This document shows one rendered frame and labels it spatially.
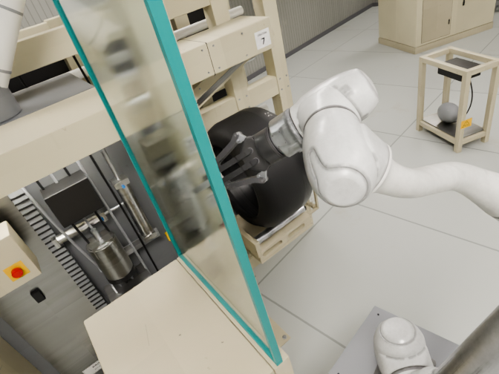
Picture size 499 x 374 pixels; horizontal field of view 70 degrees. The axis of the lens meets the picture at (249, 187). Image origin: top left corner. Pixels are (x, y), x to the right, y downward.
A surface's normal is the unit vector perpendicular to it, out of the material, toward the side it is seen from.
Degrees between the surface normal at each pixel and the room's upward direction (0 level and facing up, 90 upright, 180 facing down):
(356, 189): 90
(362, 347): 5
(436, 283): 0
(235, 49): 90
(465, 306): 0
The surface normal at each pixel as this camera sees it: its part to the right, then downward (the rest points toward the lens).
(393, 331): -0.28, -0.86
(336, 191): -0.19, 0.59
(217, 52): 0.59, 0.36
